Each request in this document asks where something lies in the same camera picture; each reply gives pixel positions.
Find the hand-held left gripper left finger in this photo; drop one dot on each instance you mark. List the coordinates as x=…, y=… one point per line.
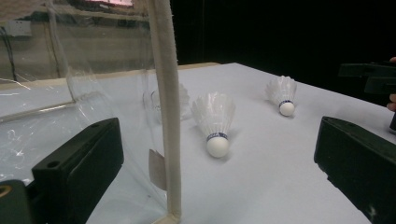
x=81, y=165

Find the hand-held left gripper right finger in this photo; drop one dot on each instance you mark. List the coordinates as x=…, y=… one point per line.
x=358, y=165

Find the white shuttlecock blue band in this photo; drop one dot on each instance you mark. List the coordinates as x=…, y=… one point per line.
x=185, y=102
x=282, y=91
x=214, y=121

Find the clear plastic bag beige trim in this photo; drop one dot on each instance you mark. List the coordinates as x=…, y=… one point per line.
x=168, y=93

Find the beige long cabinet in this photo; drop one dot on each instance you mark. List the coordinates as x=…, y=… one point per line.
x=102, y=46

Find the monitor with pink screen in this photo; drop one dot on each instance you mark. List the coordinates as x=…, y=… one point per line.
x=109, y=2

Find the white wall outlet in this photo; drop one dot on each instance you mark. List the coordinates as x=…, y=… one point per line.
x=18, y=28

